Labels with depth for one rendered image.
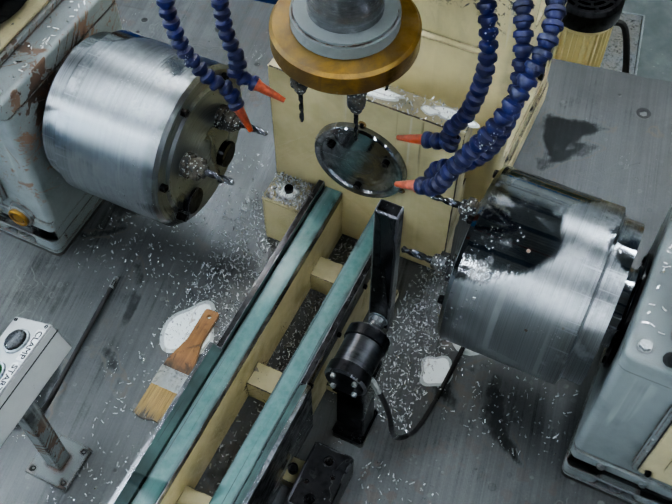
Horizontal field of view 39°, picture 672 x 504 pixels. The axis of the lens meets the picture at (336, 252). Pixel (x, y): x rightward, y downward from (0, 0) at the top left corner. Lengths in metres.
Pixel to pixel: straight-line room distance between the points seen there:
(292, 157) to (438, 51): 0.29
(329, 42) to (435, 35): 0.31
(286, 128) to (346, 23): 0.39
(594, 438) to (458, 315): 0.26
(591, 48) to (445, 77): 0.86
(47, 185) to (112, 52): 0.25
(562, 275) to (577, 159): 0.60
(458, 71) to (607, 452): 0.56
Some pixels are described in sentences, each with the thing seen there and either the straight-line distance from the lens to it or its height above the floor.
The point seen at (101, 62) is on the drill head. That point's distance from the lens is 1.37.
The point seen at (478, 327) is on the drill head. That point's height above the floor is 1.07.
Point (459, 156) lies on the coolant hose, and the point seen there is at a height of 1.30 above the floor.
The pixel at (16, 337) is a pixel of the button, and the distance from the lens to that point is 1.23.
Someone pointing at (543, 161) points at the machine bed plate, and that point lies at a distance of 1.72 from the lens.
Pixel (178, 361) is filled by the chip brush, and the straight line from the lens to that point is 1.47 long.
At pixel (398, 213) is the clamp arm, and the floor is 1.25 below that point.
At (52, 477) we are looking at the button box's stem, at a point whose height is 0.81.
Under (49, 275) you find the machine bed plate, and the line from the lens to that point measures 1.61.
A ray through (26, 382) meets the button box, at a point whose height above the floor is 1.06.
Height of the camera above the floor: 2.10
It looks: 56 degrees down
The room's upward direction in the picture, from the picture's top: straight up
